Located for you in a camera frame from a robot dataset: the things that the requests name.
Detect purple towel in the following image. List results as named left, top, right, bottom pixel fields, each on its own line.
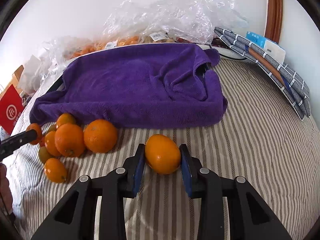
left=29, top=43, right=227, bottom=129

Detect red small fruit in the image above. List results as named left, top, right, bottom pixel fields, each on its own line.
left=39, top=137, right=45, bottom=147

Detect wooden door frame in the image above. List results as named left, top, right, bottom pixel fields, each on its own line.
left=264, top=0, right=283, bottom=43

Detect large round orange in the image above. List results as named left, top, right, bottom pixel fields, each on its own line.
left=55, top=123, right=86, bottom=158

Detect front orange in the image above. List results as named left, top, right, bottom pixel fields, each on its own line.
left=44, top=158, right=67, bottom=183

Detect clear plastic bags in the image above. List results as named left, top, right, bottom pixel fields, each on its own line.
left=42, top=0, right=251, bottom=63

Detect white plastic bag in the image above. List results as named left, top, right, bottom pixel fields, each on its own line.
left=18, top=55, right=50, bottom=94

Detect green kiwi fruit back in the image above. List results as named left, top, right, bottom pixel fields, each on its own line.
left=46, top=124, right=56, bottom=133

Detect orange behind pile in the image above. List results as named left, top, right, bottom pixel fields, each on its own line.
left=56, top=113, right=76, bottom=129

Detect red paper bag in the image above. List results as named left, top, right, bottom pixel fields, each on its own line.
left=0, top=85, right=24, bottom=135

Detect green kiwi fruit front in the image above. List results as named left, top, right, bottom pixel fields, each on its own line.
left=38, top=146, right=53, bottom=164

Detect grey checked folded cloth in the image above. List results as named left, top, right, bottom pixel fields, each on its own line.
left=214, top=27, right=311, bottom=119

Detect striped bed quilt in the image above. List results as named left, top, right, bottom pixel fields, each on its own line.
left=4, top=60, right=319, bottom=239

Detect mid pile orange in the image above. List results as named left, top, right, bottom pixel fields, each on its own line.
left=44, top=131, right=61, bottom=157

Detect green kiwi fruit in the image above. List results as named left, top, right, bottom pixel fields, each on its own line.
left=46, top=124, right=56, bottom=133
left=38, top=146, right=53, bottom=164

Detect small oval orange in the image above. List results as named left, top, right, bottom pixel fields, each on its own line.
left=145, top=134, right=181, bottom=175

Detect left hand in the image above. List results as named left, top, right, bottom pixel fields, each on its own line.
left=1, top=163, right=13, bottom=215

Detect blue white box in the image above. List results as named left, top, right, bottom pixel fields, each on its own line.
left=246, top=31, right=286, bottom=64

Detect big orange by towel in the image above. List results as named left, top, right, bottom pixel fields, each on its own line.
left=84, top=119, right=118, bottom=153

